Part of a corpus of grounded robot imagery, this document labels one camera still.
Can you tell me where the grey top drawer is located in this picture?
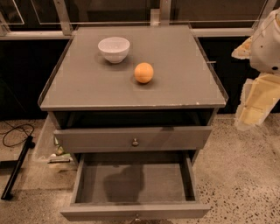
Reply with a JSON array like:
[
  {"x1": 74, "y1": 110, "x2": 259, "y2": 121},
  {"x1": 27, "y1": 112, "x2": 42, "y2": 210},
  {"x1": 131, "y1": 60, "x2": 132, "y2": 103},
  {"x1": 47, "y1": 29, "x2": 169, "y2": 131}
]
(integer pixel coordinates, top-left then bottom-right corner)
[{"x1": 54, "y1": 126, "x2": 212, "y2": 153}]

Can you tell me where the metal window frame rail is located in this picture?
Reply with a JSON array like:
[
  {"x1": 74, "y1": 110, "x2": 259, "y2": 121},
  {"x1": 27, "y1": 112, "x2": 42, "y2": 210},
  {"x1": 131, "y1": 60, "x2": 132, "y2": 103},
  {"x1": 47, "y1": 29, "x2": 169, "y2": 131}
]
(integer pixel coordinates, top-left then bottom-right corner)
[{"x1": 0, "y1": 0, "x2": 280, "y2": 39}]

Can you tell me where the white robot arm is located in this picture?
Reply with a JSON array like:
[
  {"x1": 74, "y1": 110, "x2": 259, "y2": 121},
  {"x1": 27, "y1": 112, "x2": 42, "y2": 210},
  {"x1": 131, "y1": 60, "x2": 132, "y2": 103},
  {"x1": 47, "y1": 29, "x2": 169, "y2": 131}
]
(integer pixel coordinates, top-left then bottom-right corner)
[{"x1": 231, "y1": 9, "x2": 280, "y2": 130}]

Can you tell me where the white ceramic bowl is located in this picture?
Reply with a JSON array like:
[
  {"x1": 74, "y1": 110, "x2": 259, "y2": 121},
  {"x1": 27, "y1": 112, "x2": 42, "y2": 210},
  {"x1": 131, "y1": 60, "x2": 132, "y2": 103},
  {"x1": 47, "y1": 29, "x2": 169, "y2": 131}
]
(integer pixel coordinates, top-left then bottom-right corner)
[{"x1": 98, "y1": 37, "x2": 130, "y2": 64}]

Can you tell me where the black metal bar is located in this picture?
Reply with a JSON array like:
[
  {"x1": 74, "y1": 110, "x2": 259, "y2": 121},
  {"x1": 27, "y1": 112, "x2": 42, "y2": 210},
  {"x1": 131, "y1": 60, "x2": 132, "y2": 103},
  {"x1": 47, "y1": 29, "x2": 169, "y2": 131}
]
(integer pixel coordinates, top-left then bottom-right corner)
[{"x1": 1, "y1": 136, "x2": 35, "y2": 200}]

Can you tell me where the grey drawer cabinet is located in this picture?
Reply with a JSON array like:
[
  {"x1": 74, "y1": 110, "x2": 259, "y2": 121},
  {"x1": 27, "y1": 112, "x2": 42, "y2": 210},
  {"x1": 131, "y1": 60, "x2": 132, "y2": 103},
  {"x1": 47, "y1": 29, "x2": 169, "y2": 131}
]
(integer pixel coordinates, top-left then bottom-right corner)
[{"x1": 37, "y1": 24, "x2": 229, "y2": 165}]

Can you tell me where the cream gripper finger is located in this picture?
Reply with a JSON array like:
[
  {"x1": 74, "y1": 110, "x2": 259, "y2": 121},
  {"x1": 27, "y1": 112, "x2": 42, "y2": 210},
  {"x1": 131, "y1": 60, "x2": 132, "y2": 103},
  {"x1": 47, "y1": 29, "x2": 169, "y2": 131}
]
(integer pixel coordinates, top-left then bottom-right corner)
[
  {"x1": 234, "y1": 73, "x2": 280, "y2": 130},
  {"x1": 231, "y1": 37, "x2": 253, "y2": 60}
]

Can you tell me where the orange fruit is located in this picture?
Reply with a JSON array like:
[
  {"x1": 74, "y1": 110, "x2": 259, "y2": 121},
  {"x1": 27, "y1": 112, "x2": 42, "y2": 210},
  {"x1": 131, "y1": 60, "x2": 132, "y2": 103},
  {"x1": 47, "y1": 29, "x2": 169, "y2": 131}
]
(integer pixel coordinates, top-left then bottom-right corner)
[{"x1": 134, "y1": 62, "x2": 154, "y2": 84}]

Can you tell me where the clear plastic bin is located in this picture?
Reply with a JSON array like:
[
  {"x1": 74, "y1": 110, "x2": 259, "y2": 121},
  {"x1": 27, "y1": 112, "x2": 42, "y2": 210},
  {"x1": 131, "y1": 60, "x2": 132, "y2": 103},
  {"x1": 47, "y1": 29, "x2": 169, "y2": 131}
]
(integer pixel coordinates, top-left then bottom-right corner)
[{"x1": 32, "y1": 117, "x2": 72, "y2": 164}]

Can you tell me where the grey drawer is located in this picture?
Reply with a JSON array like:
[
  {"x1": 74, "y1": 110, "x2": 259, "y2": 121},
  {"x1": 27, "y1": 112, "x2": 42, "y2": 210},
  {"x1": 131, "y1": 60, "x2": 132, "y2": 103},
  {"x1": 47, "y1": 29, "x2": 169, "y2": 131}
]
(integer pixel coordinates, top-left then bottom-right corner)
[
  {"x1": 60, "y1": 151, "x2": 210, "y2": 221},
  {"x1": 54, "y1": 126, "x2": 212, "y2": 153}
]

